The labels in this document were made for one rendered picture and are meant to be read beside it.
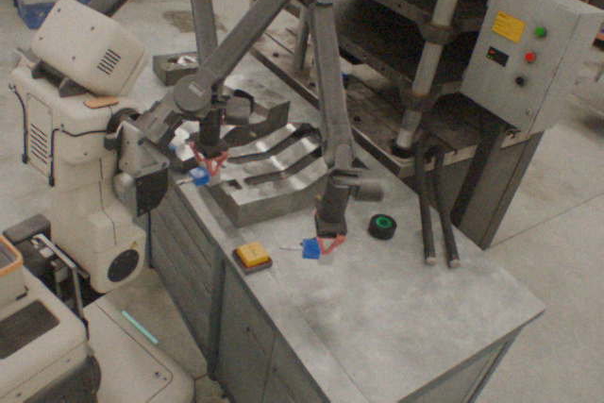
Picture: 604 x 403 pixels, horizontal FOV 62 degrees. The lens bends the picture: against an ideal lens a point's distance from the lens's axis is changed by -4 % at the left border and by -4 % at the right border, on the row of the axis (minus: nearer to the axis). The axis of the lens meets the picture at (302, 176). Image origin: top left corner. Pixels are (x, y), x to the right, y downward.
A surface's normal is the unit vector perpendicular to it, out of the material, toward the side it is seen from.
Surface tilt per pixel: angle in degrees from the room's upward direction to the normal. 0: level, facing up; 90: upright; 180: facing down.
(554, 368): 0
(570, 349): 0
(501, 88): 90
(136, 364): 0
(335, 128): 47
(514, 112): 90
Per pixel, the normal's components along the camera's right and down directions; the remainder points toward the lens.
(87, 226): -0.58, 0.27
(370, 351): 0.15, -0.80
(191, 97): 0.19, -0.12
